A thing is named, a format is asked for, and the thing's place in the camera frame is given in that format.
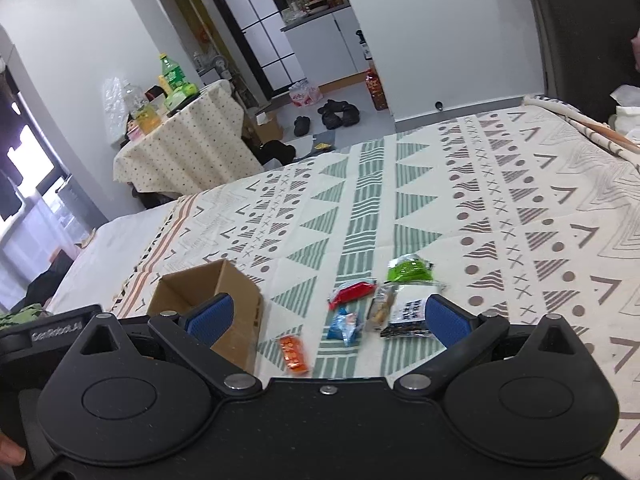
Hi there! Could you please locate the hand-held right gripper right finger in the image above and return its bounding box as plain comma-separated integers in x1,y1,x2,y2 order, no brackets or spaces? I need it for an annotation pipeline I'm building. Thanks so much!
395,294,587,401

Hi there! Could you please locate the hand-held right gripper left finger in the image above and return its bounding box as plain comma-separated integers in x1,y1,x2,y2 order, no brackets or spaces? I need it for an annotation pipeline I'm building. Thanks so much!
75,294,262,401

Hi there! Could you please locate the brown cardboard box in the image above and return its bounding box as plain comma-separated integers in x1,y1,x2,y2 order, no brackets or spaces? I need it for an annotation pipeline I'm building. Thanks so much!
146,259,264,376

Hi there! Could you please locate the white black snack packet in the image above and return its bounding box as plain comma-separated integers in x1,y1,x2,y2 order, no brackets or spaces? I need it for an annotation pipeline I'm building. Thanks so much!
379,282,446,338

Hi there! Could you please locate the bright green snack packet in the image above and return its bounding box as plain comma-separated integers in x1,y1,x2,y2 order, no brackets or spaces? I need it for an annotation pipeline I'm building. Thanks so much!
386,254,435,285

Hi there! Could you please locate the clear biscuit snack packet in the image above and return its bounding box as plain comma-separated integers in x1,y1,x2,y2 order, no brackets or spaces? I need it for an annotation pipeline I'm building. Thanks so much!
365,285,398,332

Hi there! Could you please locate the small orange snack packet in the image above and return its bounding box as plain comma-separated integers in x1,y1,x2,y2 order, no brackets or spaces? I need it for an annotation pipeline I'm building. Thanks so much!
277,335,311,376

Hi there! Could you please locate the red snack packet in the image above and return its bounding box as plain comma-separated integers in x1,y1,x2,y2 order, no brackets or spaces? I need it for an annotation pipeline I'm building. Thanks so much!
327,280,378,311

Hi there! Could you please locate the blue snack packet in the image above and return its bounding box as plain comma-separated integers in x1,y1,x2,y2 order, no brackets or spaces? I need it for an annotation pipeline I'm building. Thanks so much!
326,307,365,347

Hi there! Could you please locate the person's left hand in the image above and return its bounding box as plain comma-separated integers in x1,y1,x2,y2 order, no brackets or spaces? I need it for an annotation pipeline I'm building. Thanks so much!
0,434,27,466

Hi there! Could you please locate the green striped clothing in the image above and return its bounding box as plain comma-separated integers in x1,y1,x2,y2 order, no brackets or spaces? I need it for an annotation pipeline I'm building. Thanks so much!
0,302,51,328

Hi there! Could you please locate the black clothing pile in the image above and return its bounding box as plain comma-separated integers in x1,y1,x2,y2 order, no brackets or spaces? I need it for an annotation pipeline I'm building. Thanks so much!
25,255,76,306

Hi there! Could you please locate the white bed sheet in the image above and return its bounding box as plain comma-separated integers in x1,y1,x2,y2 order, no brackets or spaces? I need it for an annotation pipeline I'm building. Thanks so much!
45,200,181,316

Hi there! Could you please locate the grey bin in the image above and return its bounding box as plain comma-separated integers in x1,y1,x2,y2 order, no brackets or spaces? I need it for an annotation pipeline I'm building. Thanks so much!
55,177,108,233

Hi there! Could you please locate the round table with dotted cloth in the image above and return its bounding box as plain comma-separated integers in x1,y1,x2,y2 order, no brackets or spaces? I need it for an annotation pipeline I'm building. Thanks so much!
112,80,263,193

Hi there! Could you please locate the black bag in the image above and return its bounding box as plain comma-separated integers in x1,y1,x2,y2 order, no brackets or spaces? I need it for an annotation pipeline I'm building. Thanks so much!
260,140,297,166

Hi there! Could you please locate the small cardboard box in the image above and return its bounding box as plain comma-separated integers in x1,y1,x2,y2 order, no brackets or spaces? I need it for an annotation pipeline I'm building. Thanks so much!
254,112,285,143

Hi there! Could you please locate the clear bottle with yellow liquid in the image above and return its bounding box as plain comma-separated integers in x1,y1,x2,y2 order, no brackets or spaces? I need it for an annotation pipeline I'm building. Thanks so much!
122,82,162,135

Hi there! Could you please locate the green white packet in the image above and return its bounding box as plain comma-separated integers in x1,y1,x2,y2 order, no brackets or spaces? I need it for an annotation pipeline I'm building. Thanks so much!
165,83,200,108

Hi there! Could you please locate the clear plastic pack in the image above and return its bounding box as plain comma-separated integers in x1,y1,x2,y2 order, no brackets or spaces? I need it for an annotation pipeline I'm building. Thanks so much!
102,77,132,141

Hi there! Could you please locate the red oil jug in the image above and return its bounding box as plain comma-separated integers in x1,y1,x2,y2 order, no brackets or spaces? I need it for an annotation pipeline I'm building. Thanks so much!
365,67,388,111

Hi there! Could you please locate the green soda bottle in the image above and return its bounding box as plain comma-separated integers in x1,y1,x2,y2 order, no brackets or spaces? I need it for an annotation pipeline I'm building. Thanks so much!
160,53,185,91

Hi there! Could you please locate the white crumpled cloth pile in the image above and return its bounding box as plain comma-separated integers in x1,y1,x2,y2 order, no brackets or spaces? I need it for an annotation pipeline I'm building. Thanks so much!
609,85,640,143

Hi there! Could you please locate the black framed sliding door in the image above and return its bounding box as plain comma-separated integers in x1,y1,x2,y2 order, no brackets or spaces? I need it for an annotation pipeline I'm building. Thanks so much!
197,0,306,101

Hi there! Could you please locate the white kitchen cabinet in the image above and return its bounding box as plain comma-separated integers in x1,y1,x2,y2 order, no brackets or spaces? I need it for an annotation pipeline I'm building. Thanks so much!
280,7,368,91

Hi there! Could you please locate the tall wooden panel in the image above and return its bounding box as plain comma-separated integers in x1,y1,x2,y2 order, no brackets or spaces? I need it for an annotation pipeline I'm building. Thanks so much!
160,0,236,86

